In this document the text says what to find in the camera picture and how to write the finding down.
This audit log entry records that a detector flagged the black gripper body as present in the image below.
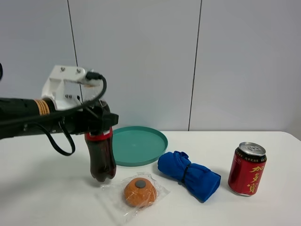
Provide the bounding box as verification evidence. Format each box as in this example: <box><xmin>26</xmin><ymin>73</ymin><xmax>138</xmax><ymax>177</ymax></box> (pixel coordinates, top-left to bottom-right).
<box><xmin>46</xmin><ymin>107</ymin><xmax>103</xmax><ymax>134</ymax></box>

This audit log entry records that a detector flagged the orange bun in clear wrapper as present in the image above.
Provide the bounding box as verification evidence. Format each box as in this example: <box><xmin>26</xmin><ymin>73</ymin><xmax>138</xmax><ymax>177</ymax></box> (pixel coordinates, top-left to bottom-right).
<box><xmin>95</xmin><ymin>172</ymin><xmax>170</xmax><ymax>226</ymax></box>

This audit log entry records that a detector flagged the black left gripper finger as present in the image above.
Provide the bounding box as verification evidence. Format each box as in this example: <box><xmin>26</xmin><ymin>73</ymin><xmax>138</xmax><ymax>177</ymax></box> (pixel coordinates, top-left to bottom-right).
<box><xmin>102</xmin><ymin>113</ymin><xmax>119</xmax><ymax>129</ymax></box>

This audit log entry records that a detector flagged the teal round plastic plate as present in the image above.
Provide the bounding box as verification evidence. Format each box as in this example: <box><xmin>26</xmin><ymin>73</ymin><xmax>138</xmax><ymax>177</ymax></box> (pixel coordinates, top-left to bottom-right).
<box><xmin>112</xmin><ymin>126</ymin><xmax>168</xmax><ymax>167</ymax></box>

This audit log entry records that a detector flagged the cola bottle with yellow cap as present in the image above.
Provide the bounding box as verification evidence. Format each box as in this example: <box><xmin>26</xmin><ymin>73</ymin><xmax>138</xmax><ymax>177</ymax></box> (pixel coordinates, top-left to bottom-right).
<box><xmin>85</xmin><ymin>128</ymin><xmax>116</xmax><ymax>182</ymax></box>

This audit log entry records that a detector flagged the red herbal tea can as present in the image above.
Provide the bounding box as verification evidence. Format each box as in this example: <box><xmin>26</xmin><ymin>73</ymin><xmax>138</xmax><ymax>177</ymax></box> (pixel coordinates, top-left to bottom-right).
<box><xmin>228</xmin><ymin>142</ymin><xmax>267</xmax><ymax>196</ymax></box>

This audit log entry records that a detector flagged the black elastic band on cloth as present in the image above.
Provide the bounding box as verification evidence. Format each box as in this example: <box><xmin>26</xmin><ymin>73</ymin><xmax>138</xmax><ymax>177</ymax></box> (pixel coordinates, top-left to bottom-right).
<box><xmin>181</xmin><ymin>163</ymin><xmax>191</xmax><ymax>184</ymax></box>

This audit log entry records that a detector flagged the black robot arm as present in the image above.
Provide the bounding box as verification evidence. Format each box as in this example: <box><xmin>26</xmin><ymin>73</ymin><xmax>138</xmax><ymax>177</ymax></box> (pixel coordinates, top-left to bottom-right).
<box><xmin>0</xmin><ymin>98</ymin><xmax>119</xmax><ymax>139</ymax></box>

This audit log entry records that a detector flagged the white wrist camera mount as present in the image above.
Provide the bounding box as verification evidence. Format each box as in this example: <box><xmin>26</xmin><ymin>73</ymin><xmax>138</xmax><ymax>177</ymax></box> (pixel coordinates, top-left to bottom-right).
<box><xmin>41</xmin><ymin>65</ymin><xmax>101</xmax><ymax>111</ymax></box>

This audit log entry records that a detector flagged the rolled blue cloth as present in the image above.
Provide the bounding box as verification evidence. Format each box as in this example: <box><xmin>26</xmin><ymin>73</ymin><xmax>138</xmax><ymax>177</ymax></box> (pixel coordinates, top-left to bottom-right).
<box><xmin>158</xmin><ymin>151</ymin><xmax>221</xmax><ymax>202</ymax></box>

